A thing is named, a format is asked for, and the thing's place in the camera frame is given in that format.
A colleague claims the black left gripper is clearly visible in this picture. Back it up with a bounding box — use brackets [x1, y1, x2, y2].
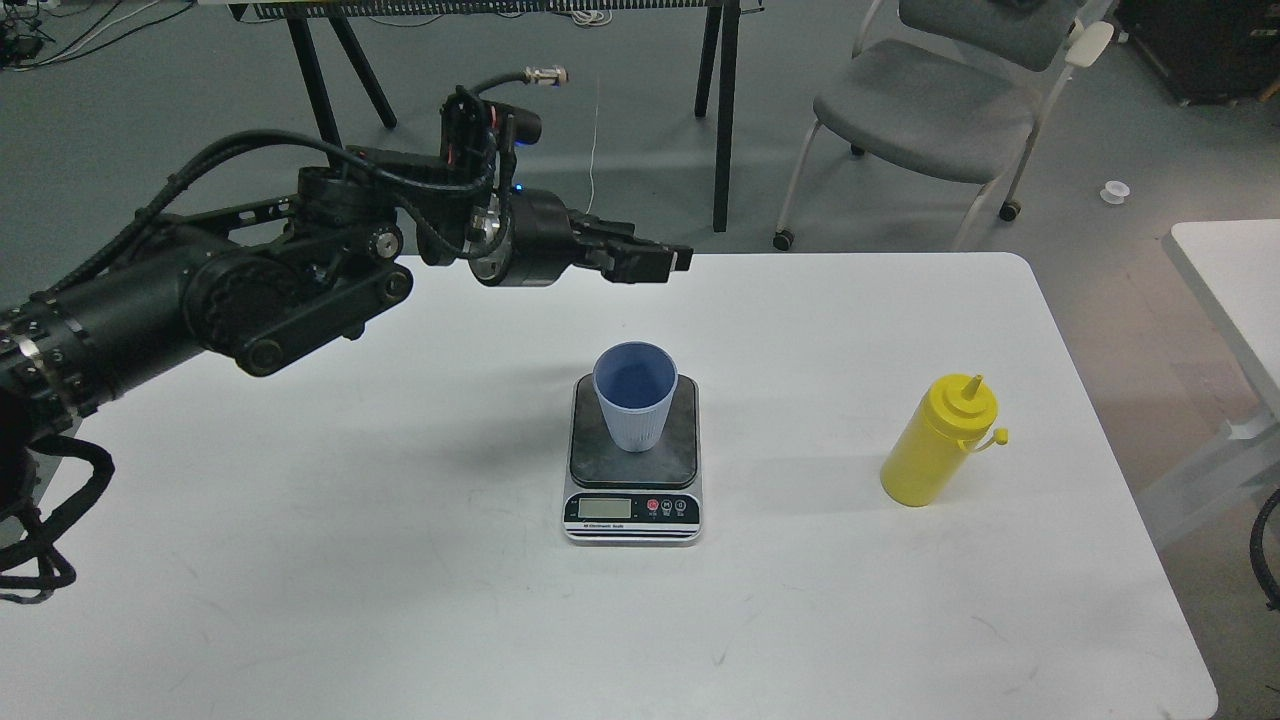
[470, 188, 694, 287]

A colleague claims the small white spool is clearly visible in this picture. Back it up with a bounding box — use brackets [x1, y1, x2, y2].
[1098, 179, 1132, 206]

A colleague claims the black digital kitchen scale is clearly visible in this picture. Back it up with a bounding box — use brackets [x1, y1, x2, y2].
[561, 375, 705, 546]

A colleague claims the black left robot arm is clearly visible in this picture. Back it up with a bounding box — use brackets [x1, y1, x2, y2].
[1, 67, 692, 605]

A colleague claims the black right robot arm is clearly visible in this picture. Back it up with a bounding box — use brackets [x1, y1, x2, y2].
[1248, 489, 1280, 611]

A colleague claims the black box top right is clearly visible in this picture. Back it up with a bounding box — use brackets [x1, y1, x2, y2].
[1115, 1, 1279, 108]

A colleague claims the blue ribbed plastic cup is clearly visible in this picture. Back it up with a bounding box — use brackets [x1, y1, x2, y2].
[591, 341, 678, 454]

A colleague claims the white side table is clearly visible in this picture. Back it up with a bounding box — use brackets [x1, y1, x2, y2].
[1135, 220, 1280, 550]

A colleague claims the yellow squeeze bottle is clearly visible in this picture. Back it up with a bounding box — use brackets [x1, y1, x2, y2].
[879, 374, 1010, 507]

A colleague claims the white cable with plug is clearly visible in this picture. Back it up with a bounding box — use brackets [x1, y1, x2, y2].
[585, 78, 602, 217]

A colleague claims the black legged background table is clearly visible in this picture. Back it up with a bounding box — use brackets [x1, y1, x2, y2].
[228, 0, 765, 233]

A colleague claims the grey office chair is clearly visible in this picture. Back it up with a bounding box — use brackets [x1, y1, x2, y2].
[772, 1, 1115, 251]

